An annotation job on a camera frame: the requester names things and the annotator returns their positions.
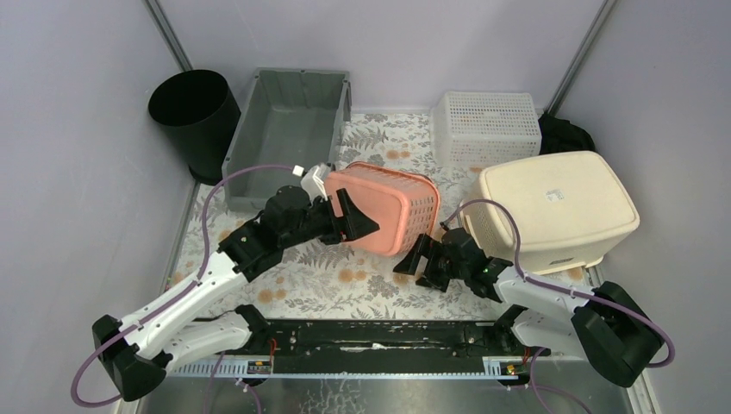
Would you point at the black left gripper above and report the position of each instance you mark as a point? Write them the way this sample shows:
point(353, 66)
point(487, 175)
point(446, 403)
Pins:
point(335, 222)

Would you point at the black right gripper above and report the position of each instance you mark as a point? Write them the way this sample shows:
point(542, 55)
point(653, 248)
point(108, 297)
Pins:
point(422, 247)

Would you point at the pink perforated plastic basket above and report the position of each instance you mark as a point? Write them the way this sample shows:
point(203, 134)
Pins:
point(404, 205)

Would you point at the grey plastic storage bin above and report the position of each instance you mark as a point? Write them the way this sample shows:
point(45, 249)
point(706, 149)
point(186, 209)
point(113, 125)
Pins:
point(288, 117)

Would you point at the white perforated plastic basket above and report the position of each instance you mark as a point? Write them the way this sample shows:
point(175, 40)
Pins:
point(471, 129)

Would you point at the cream plastic laundry basket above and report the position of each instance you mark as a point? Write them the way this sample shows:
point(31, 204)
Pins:
point(553, 212)

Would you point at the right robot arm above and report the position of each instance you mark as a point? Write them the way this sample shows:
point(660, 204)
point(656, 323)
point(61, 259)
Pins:
point(603, 325)

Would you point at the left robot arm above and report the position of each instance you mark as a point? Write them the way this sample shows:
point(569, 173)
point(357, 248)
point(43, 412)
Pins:
point(140, 349)

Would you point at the floral patterned table mat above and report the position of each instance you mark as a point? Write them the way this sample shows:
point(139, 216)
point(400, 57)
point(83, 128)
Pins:
point(315, 281)

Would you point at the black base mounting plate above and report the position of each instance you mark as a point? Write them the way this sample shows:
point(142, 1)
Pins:
point(300, 346)

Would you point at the black crumpled cloth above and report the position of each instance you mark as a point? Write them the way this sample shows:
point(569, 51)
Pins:
point(560, 136)

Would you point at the black cylindrical bin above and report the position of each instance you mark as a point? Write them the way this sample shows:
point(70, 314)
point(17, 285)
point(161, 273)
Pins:
point(197, 112)

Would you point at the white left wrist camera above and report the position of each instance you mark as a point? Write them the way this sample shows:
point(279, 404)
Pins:
point(313, 181)

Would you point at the aluminium frame rail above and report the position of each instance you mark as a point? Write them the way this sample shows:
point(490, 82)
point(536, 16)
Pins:
point(618, 350)

